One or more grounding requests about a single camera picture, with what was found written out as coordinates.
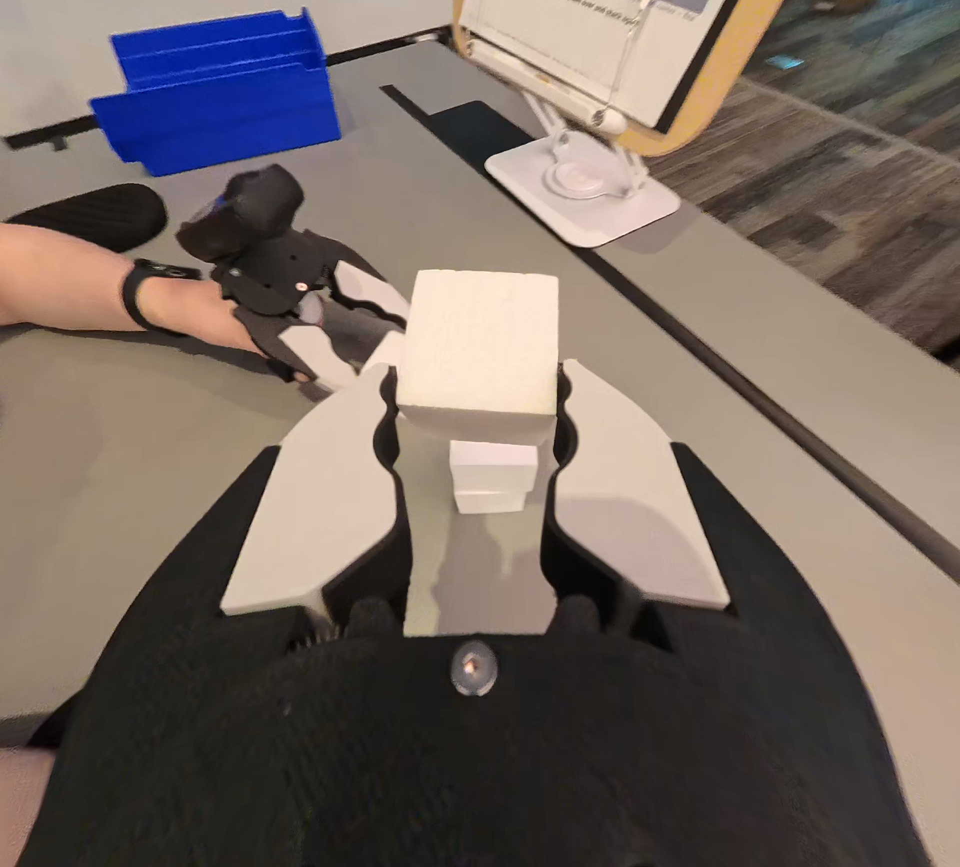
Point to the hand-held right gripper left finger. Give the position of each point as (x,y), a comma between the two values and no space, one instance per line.
(315,507)

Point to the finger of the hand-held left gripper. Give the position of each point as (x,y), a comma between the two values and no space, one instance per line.
(315,357)
(367,286)

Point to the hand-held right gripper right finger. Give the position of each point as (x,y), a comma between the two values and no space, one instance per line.
(637,507)

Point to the white hard foam cube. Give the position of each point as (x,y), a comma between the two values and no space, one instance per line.
(495,466)
(487,503)
(480,342)

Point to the person's left forearm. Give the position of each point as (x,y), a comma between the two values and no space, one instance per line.
(60,274)

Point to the person's left hand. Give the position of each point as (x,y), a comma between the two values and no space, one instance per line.
(206,312)

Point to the black wristband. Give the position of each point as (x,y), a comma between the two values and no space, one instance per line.
(133,301)

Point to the blue plastic bin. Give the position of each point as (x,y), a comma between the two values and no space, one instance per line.
(225,117)

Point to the white and wooden document stand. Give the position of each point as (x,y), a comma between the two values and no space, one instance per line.
(600,214)

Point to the printed instruction sheet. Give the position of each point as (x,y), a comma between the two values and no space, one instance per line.
(570,49)

